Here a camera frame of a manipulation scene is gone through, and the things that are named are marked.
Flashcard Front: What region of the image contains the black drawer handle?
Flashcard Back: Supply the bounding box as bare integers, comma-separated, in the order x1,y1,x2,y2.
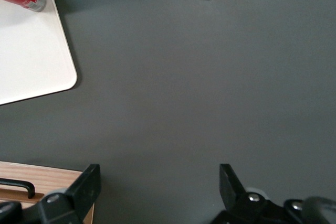
0,178,36,200

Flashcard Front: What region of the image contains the cream rectangular tray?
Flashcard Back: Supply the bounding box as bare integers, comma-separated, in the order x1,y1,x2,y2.
0,0,78,106

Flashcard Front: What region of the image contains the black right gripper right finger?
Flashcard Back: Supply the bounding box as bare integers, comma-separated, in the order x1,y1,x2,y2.
209,163,292,224

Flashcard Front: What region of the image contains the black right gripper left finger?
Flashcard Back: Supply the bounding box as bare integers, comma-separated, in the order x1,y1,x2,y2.
22,164,102,224

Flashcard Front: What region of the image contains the wooden drawer cabinet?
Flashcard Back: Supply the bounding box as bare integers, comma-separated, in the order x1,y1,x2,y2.
0,161,96,224

